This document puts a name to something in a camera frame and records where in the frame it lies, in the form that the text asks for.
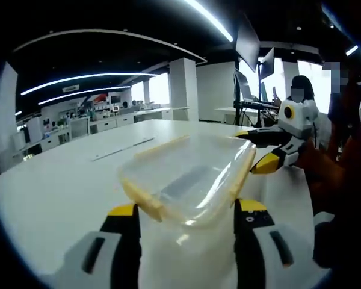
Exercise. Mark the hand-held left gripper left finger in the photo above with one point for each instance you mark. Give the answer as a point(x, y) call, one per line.
point(108, 259)

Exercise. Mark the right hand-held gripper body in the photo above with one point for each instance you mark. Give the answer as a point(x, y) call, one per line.
point(304, 120)

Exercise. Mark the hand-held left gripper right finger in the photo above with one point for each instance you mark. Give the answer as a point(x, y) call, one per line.
point(273, 259)

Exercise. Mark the translucent storage box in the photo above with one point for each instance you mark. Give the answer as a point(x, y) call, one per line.
point(189, 259)

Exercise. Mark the clear container with yellow clips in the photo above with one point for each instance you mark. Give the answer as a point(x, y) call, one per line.
point(183, 153)

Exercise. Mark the black tripod stand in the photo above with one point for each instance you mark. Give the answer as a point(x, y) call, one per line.
point(258, 105)

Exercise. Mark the small black monitor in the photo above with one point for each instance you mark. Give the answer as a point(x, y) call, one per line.
point(267, 63)

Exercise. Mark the person in maroon shirt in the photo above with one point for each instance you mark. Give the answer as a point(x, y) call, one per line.
point(343, 204)

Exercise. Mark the white square pillar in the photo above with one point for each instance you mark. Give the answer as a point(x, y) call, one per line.
point(183, 90)

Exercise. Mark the large black monitor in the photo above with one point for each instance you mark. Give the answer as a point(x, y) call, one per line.
point(247, 42)

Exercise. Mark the long ceiling light strip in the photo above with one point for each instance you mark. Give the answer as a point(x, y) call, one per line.
point(84, 93)
point(87, 79)
point(212, 18)

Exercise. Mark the grey mesh office chair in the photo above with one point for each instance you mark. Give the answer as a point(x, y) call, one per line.
point(79, 128)

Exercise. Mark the row of white office desks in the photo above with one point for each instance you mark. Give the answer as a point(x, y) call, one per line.
point(123, 119)

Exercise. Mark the small white cabinet appliance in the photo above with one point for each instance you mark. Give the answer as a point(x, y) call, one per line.
point(18, 141)

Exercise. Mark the tall white cabinet appliance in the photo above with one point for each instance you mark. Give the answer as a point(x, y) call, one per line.
point(35, 130)

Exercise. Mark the ceiling air vent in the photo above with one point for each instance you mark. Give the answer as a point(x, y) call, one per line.
point(70, 88)

